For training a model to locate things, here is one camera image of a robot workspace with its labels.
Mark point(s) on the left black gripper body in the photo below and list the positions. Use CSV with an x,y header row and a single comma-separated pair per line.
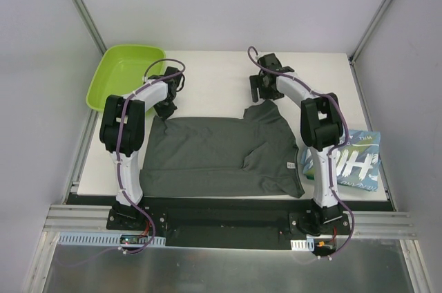
x,y
166,108

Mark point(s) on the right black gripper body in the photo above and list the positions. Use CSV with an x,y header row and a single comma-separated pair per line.
x,y
260,86

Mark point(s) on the dark grey t shirt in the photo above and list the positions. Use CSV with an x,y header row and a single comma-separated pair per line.
x,y
189,157

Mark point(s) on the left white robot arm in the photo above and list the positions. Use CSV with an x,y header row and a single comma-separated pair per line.
x,y
122,132

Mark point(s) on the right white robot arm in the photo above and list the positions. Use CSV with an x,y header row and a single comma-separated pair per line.
x,y
321,125

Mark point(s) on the lime green plastic bin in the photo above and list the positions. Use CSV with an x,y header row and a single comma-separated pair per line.
x,y
121,71

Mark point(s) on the folded green t shirt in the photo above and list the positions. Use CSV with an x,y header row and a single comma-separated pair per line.
x,y
310,177

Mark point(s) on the folded blue printed t shirt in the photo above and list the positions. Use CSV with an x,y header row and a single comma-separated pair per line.
x,y
358,162

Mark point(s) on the left aluminium frame post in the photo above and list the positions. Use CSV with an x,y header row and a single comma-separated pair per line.
x,y
90,25

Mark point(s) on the aluminium frame post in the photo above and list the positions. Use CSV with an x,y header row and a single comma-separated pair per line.
x,y
90,25
374,23

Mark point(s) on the left white cable duct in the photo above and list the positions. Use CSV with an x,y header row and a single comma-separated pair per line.
x,y
109,240

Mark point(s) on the white cable duct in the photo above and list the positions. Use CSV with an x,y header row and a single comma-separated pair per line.
x,y
306,245
109,240

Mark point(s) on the right white cable duct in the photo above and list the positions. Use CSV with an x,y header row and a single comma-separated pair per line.
x,y
306,245

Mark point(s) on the right aluminium frame post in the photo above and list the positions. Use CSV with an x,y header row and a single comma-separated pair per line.
x,y
374,23

